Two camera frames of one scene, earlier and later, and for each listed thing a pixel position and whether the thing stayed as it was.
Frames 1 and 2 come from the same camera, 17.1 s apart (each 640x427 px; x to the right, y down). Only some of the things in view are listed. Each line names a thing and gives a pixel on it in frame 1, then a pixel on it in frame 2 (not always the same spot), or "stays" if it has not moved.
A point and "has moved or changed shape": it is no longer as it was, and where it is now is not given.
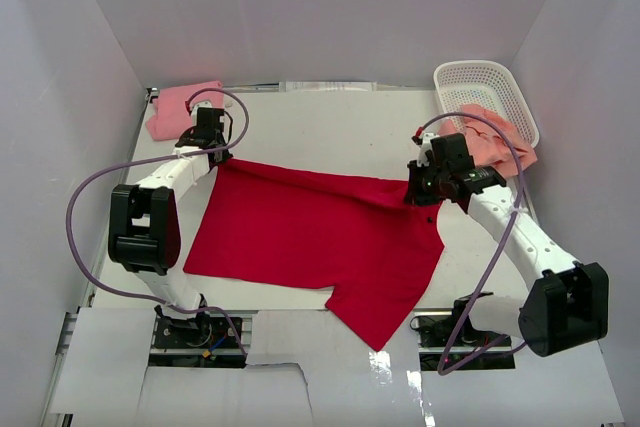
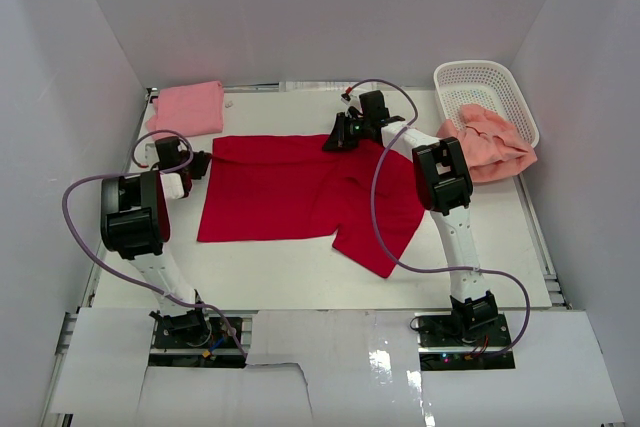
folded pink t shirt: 172,118 stays
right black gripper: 414,195 → 339,140
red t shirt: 369,247 has moved or changed shape
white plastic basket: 492,85 stays
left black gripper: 224,156 → 200,161
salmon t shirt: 490,147 stays
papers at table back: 326,86 stays
